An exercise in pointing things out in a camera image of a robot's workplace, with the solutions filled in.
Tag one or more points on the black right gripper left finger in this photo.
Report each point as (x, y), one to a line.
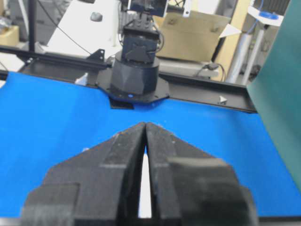
(94, 188)

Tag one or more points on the black vertical pole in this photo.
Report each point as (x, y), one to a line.
(32, 6)

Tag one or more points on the blue table mat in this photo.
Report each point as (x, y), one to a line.
(43, 122)

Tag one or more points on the brown cardboard box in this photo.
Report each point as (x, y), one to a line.
(192, 38)

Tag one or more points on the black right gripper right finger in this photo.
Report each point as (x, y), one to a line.
(190, 187)

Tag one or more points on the black aluminium frame rail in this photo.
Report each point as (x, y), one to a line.
(68, 69)

